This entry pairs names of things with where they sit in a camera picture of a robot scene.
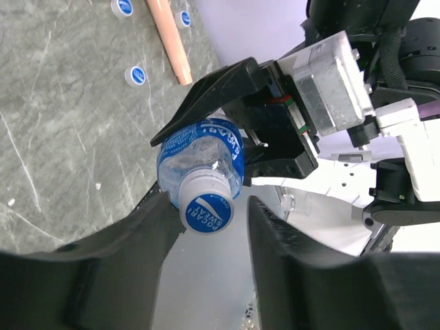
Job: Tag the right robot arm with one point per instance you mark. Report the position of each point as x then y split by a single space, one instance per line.
387 168

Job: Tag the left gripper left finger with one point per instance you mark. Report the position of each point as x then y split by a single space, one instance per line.
119 269

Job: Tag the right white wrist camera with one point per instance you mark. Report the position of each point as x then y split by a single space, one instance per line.
329 84

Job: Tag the white blue bottle cap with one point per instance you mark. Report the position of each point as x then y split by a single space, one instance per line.
205 202

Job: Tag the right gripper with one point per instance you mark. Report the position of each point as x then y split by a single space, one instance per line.
281 140

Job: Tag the pink beige microphone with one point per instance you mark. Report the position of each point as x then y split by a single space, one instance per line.
171 40

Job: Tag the blue label water bottle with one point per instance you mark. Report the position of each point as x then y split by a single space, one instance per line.
213 143

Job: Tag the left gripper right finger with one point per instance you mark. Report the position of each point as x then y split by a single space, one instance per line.
300 283

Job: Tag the white blue Pocari cap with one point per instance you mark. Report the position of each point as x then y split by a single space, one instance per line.
135 76

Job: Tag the clear capless bottle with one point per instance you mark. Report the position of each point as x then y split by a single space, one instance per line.
298 202

